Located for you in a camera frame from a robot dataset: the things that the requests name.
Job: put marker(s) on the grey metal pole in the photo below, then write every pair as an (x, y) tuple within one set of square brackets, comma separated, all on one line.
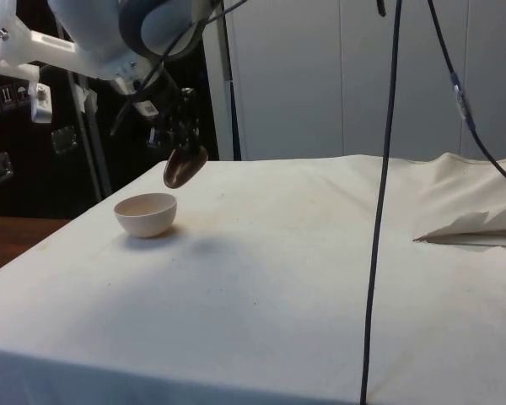
[(93, 160)]

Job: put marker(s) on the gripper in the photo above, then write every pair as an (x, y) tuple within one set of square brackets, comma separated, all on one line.
[(162, 99)]

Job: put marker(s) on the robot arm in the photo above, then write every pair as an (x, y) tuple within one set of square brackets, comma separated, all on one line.
[(105, 38)]

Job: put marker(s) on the black cabinet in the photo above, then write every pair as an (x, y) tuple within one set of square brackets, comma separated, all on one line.
[(17, 169)]

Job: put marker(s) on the pale locker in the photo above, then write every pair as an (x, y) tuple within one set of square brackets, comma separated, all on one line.
[(286, 84), (413, 84)]

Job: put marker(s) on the brown cup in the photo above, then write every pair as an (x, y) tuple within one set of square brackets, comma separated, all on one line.
[(181, 169)]

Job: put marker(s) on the white bowl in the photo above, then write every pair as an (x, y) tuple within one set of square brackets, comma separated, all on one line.
[(147, 219)]

